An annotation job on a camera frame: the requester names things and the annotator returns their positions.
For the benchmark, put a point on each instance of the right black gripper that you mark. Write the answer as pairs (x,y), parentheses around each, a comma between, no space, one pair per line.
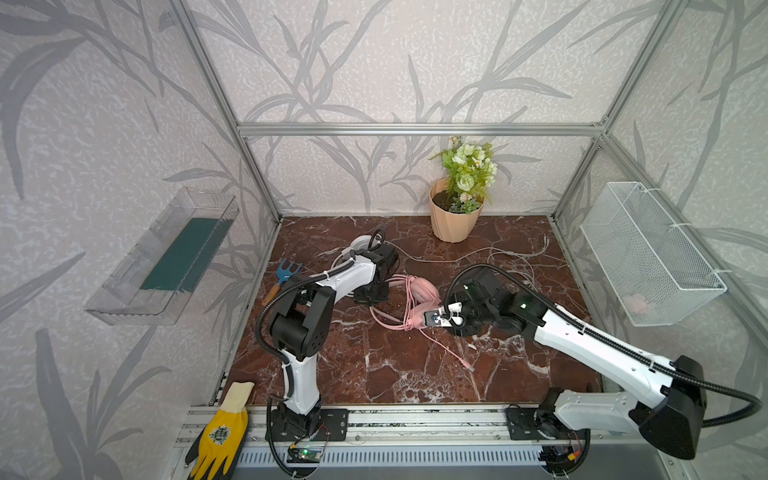
(459,312)

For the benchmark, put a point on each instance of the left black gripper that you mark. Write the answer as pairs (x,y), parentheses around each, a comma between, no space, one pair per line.
(372,290)

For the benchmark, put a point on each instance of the pink headphones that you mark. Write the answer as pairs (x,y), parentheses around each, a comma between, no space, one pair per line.
(421,296)

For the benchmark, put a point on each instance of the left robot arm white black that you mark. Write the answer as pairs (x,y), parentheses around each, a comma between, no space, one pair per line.
(294,325)

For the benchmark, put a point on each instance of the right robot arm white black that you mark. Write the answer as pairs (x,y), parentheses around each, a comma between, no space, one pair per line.
(667,402)

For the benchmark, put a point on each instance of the white headphones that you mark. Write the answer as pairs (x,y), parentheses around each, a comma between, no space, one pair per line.
(359,244)

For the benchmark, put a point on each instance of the beige flower pot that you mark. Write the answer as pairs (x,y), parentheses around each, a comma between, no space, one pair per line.
(450,227)

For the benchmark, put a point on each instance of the green artificial plant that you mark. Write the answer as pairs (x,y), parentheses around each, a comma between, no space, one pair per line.
(471,171)

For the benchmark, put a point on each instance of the pink object in basket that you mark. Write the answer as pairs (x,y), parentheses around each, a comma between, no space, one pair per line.
(636,304)

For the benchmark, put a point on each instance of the yellow black work glove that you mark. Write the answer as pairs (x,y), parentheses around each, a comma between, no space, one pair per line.
(215,451)

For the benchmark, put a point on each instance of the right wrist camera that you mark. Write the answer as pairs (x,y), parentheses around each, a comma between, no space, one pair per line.
(445,317)

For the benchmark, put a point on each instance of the blue garden rake wooden handle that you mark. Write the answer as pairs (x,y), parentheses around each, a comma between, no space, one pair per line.
(284,271)

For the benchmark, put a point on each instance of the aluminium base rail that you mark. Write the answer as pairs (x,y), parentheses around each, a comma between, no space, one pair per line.
(410,425)

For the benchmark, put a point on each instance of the white wire mesh basket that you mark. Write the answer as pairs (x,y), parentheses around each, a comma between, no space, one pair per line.
(642,249)

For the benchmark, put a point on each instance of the clear plastic wall tray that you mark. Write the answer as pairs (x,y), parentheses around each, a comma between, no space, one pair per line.
(153,284)

